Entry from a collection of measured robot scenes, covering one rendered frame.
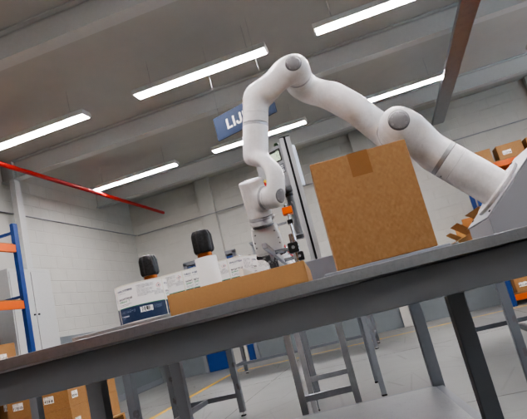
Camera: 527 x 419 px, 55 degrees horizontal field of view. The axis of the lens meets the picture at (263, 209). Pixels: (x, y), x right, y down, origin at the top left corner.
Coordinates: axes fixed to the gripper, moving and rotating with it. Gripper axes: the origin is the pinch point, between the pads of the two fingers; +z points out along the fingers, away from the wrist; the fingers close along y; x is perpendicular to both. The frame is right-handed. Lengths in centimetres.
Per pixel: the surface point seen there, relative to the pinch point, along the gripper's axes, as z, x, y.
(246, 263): 7.7, -45.6, 16.0
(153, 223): 75, -850, 296
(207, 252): -6.4, -23.2, 26.3
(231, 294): -20, 83, 1
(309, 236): 0.5, -34.5, -14.1
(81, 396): 160, -296, 251
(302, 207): -11.3, -38.8, -14.5
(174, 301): -21, 83, 12
